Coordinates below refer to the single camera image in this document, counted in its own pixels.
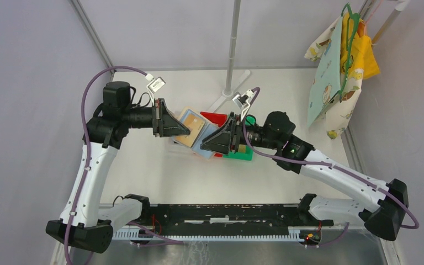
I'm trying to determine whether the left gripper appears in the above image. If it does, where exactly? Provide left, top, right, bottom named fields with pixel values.
left=122, top=98, right=190, bottom=137

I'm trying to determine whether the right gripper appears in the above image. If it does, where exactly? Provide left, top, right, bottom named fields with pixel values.
left=200, top=112, right=280, bottom=156

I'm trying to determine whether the beige card holder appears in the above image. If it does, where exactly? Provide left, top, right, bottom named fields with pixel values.
left=173, top=107, right=219, bottom=160

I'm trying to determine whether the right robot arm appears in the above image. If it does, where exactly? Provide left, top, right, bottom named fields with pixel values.
left=200, top=111, right=412, bottom=241

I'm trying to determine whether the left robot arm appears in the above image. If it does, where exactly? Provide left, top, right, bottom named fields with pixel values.
left=46, top=81, right=190, bottom=253

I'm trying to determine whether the red plastic bin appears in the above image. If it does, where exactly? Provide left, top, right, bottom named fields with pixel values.
left=200, top=112, right=228, bottom=137

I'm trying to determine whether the green plastic bin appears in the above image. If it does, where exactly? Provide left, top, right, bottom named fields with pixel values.
left=222, top=114, right=257, bottom=162

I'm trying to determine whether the white pole stand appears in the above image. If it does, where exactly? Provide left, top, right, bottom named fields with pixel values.
left=207, top=0, right=251, bottom=113

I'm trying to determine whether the hanging patterned cloth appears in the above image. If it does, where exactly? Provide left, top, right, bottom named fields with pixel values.
left=304, top=17, right=363, bottom=139

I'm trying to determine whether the yellow hanging garment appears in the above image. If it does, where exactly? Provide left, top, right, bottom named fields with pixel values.
left=340, top=13, right=380, bottom=80

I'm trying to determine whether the green clothes hanger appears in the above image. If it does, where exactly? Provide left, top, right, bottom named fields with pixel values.
left=339, top=2, right=362, bottom=103

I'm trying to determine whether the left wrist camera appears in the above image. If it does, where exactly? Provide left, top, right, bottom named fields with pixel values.
left=145, top=73, right=166, bottom=101

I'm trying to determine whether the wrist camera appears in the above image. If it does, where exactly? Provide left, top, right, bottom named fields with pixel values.
left=145, top=73, right=166, bottom=101
left=232, top=89, right=255, bottom=121

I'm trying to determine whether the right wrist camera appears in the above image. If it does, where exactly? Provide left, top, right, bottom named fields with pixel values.
left=232, top=89, right=255, bottom=121

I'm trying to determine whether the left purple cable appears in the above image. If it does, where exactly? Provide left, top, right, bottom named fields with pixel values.
left=63, top=66, right=186, bottom=265

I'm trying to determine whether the purple cable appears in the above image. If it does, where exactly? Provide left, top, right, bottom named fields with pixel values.
left=63, top=66, right=186, bottom=265
left=240, top=87, right=420, bottom=248

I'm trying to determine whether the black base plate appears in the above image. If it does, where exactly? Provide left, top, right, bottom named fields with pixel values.
left=134, top=204, right=334, bottom=236

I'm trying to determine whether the white cable duct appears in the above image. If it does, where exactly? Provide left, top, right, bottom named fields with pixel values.
left=109, top=228, right=303, bottom=242

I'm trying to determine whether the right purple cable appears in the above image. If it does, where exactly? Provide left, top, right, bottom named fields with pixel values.
left=240, top=87, right=420, bottom=248

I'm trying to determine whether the white hanger rail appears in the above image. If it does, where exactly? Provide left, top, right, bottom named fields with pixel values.
left=372, top=0, right=411, bottom=46

